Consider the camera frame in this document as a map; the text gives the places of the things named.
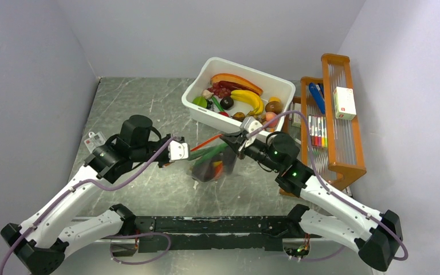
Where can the white plastic food bin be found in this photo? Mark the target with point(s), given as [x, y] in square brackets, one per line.
[224, 114]

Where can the white small carton box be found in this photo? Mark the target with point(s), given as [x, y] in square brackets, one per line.
[345, 108]

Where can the clear zip top bag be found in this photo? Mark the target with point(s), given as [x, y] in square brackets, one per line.
[219, 166]

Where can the yellow toy banana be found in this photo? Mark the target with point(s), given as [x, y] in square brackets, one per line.
[250, 98]

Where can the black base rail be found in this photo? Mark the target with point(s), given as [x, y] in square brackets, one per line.
[154, 234]

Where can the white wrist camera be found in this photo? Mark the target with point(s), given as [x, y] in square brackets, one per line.
[250, 125]
[178, 151]

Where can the green toy lime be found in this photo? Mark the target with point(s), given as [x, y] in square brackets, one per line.
[201, 102]

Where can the white tag card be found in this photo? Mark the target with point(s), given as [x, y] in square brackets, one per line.
[94, 140]

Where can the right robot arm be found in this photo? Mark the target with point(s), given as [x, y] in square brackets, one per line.
[375, 236]

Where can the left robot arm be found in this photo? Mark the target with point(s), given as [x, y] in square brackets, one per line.
[44, 240]

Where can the blue handled tool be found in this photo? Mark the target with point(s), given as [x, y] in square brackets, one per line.
[316, 93]

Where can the set of coloured markers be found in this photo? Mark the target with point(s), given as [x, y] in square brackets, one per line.
[318, 131]

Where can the red toy grapes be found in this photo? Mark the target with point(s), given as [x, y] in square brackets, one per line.
[219, 91]

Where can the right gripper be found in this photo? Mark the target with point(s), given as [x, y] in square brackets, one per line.
[236, 141]

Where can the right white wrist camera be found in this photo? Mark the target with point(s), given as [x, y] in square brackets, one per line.
[250, 125]

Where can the dark green toy cucumber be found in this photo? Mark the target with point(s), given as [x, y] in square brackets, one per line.
[217, 150]

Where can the green toy chili pepper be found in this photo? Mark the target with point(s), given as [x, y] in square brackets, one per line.
[199, 153]

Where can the orange wooden rack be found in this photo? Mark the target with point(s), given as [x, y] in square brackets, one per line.
[341, 161]

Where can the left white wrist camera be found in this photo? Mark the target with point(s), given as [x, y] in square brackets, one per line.
[178, 151]

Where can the orange toy melon slice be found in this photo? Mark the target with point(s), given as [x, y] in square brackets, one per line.
[234, 82]

